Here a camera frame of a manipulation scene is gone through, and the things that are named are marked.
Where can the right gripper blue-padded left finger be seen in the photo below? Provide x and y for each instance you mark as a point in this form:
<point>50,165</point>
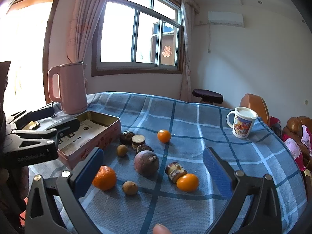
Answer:
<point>42,215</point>

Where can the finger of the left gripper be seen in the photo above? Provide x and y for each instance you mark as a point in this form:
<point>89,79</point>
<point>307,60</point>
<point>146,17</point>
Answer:
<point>21,119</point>
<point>65,127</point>

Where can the window with brown frame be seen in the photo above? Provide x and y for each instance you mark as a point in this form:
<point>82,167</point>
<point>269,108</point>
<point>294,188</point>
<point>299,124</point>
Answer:
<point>138,37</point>

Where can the pink metal tin box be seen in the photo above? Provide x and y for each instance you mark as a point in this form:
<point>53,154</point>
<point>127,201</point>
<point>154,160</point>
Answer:
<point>95,130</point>

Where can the pink left curtain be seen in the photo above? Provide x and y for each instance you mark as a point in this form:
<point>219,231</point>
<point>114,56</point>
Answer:
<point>83,24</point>

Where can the pink electric kettle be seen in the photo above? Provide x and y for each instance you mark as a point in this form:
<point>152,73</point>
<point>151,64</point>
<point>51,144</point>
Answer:
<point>66,85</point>

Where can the brown leather sofa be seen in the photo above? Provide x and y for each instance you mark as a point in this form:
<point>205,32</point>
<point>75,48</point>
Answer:
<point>301,136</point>

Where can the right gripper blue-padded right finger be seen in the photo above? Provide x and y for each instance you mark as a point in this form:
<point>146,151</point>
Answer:
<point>263,214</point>

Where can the white air conditioner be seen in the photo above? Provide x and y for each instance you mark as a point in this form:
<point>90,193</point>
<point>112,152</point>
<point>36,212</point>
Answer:
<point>226,18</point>

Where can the dark round stool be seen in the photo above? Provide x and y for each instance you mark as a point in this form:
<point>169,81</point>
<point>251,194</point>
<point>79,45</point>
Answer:
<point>208,96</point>

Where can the white cartoon mug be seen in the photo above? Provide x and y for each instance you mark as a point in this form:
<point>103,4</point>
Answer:
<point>241,121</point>

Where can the large orange tangerine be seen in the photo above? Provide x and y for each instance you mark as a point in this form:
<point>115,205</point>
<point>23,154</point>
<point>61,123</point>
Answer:
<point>105,178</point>

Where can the dark water chestnut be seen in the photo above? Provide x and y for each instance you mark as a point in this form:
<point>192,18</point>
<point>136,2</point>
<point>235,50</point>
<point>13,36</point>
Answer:
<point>143,147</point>
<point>126,137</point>

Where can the person's fingertip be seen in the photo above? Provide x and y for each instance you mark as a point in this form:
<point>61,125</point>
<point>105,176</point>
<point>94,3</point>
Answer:
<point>160,229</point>

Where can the pink curtain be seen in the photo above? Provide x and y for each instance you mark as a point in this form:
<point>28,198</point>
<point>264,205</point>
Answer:
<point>189,9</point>
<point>83,24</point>

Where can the pink right curtain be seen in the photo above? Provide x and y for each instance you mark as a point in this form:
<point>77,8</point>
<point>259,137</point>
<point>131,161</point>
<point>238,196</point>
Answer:
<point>189,9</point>

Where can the small round orange kumquat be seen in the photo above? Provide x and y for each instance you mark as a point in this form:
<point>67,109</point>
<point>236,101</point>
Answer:
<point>164,136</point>

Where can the pink floral cushion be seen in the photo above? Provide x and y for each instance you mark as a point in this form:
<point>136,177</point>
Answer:
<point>295,148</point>

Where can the cut water chestnut piece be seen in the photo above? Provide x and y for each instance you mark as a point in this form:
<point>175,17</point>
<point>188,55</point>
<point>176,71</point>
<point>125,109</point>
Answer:
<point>137,140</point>

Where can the purple passion fruit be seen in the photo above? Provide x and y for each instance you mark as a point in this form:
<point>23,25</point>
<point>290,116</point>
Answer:
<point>146,163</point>

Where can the brown leather chair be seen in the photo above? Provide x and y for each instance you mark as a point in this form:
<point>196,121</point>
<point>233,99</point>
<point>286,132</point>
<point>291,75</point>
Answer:
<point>256,103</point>

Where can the blue plaid tablecloth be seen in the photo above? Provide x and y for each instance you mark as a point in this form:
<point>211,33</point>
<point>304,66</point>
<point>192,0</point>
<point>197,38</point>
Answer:
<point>193,128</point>

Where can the oval orange kumquat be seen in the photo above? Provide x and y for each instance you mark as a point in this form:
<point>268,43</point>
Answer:
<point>188,183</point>

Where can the brown longan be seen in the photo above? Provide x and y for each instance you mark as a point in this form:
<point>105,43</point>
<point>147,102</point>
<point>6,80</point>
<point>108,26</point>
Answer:
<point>130,188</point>
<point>122,150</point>

